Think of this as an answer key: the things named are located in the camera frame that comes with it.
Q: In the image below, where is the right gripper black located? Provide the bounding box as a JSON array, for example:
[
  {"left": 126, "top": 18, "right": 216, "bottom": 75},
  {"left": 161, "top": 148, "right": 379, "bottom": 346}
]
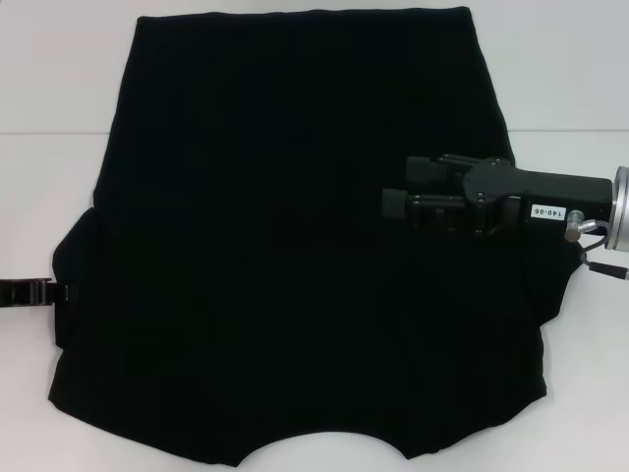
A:
[{"left": 406, "top": 153, "right": 615, "bottom": 238}]

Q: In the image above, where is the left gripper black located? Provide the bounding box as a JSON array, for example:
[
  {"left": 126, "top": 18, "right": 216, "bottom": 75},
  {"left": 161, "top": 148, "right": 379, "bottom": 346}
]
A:
[{"left": 0, "top": 277, "right": 81, "bottom": 310}]

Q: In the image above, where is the black shirt with FREE print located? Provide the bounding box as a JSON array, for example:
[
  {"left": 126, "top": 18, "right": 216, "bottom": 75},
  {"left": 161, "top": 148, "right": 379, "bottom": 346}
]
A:
[{"left": 47, "top": 4, "right": 586, "bottom": 472}]

